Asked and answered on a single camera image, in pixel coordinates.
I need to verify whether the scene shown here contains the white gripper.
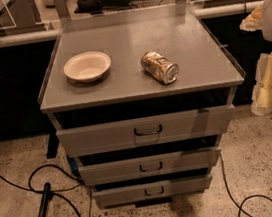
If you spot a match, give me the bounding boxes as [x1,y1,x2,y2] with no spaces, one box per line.
[240,0,272,116]

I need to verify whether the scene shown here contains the grey top drawer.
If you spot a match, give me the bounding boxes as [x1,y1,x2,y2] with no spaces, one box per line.
[57,104,234,157]

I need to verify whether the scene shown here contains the grey drawer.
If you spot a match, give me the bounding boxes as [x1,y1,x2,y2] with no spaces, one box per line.
[79,147,221,186]
[94,174,212,208]
[57,104,234,157]

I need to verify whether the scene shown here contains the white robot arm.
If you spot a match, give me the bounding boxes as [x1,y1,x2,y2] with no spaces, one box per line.
[240,0,272,116]

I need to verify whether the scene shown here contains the grey drawer cabinet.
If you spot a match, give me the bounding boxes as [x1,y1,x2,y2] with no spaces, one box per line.
[26,0,263,217]

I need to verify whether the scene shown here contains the grey middle drawer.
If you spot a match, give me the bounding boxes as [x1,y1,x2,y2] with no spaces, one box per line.
[79,147,221,186]

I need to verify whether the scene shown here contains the grey bottom drawer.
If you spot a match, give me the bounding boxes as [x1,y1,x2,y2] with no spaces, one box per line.
[94,174,212,208]

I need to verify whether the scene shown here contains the crushed gold soda can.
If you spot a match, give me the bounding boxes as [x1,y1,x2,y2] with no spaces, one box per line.
[140,50,179,85]

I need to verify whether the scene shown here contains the white paper bowl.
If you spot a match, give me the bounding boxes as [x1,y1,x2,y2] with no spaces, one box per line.
[64,51,111,83]

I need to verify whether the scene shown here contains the black round object behind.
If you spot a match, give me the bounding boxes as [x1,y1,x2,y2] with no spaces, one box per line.
[77,0,102,12]

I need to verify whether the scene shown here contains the black floor cable right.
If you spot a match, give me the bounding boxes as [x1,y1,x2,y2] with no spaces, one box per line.
[218,147,272,217]

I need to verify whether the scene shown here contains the black floor cable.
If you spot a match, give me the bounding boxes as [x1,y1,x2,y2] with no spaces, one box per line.
[0,147,97,217]
[218,147,272,217]

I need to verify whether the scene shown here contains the black floor cable left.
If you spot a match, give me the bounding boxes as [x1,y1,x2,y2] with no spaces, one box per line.
[0,147,97,217]

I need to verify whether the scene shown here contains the white horizontal rail pipe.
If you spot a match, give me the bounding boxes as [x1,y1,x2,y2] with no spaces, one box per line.
[0,0,262,48]

